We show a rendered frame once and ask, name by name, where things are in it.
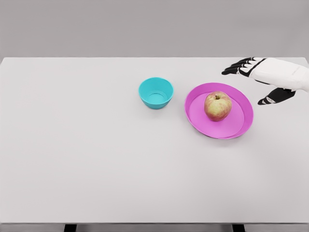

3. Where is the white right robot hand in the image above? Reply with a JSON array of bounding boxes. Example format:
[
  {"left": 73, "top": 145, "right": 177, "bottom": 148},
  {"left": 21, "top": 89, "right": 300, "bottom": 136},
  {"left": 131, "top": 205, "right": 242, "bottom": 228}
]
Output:
[{"left": 221, "top": 57, "right": 300, "bottom": 106}]

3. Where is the red-yellow apple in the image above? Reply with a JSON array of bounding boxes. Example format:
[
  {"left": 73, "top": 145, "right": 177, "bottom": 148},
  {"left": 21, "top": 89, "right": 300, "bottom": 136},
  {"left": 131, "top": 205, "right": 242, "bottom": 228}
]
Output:
[{"left": 204, "top": 90, "right": 232, "bottom": 122}]

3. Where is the pink plate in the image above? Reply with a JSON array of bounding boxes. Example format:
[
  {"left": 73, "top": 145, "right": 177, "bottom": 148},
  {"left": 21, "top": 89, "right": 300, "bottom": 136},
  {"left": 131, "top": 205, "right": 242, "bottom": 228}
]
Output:
[{"left": 184, "top": 82, "right": 254, "bottom": 140}]

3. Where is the blue bowl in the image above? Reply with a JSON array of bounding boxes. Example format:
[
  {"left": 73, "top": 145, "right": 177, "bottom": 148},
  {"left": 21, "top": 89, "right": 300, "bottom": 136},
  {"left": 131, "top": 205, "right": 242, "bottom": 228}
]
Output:
[{"left": 138, "top": 77, "right": 174, "bottom": 110}]

